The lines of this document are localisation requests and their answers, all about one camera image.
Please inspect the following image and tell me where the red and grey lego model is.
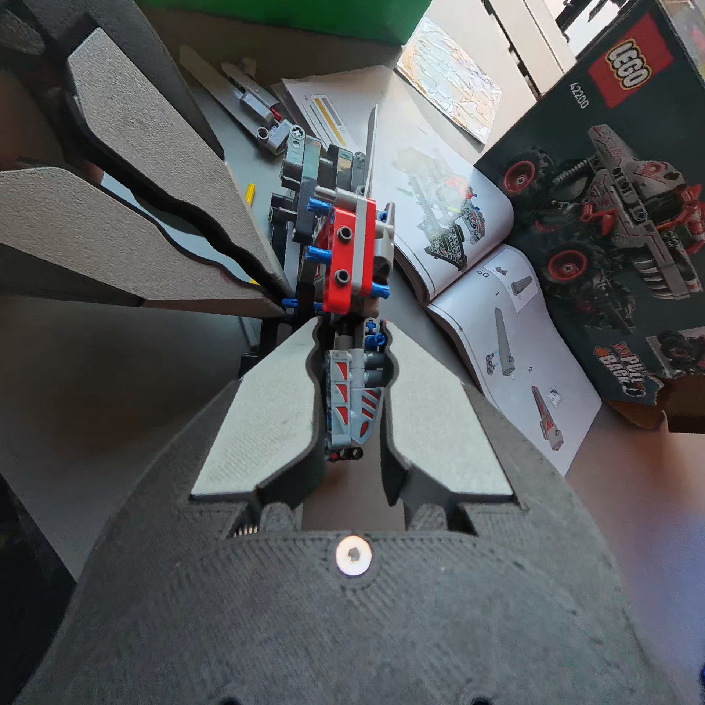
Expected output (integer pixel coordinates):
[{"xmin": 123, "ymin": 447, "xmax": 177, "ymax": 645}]
[{"xmin": 269, "ymin": 107, "xmax": 397, "ymax": 463}]

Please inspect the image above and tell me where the grey lego beam assembly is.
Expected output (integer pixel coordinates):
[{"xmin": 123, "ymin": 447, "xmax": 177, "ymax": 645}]
[{"xmin": 220, "ymin": 58, "xmax": 306, "ymax": 151}]

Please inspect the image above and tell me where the dark lego set box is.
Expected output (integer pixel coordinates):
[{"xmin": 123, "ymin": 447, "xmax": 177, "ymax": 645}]
[{"xmin": 475, "ymin": 0, "xmax": 705, "ymax": 430}]

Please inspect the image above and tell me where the long grey lego panel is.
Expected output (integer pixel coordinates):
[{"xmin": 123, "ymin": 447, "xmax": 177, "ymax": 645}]
[{"xmin": 179, "ymin": 45, "xmax": 261, "ymax": 138}]

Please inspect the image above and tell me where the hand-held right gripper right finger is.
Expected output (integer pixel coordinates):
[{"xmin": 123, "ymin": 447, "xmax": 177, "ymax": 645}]
[{"xmin": 379, "ymin": 322, "xmax": 518, "ymax": 513}]

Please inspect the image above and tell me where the open lego instruction booklet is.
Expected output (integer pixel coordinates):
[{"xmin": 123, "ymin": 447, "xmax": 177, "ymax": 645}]
[{"xmin": 386, "ymin": 132, "xmax": 604, "ymax": 477}]

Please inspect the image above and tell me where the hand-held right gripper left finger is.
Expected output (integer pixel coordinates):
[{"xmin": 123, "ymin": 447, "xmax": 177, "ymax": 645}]
[{"xmin": 190, "ymin": 317, "xmax": 328, "ymax": 505}]

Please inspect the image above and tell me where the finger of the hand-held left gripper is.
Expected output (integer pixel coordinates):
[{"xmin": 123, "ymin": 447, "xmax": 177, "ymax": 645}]
[
  {"xmin": 0, "ymin": 167, "xmax": 288, "ymax": 319},
  {"xmin": 63, "ymin": 28, "xmax": 294, "ymax": 299}
]

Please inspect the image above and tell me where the white shelf unit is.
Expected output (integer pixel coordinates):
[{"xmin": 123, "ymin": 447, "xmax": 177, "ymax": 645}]
[{"xmin": 479, "ymin": 0, "xmax": 579, "ymax": 100}]

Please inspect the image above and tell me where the closed white booklet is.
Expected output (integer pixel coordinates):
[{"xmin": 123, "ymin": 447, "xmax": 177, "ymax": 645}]
[{"xmin": 281, "ymin": 65, "xmax": 397, "ymax": 160}]

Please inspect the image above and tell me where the shiny sticker sheet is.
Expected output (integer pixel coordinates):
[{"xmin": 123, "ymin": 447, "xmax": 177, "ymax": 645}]
[{"xmin": 395, "ymin": 17, "xmax": 503, "ymax": 145}]

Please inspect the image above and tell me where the green plastic bin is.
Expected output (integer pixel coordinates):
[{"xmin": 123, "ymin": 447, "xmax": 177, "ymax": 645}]
[{"xmin": 135, "ymin": 0, "xmax": 433, "ymax": 45}]

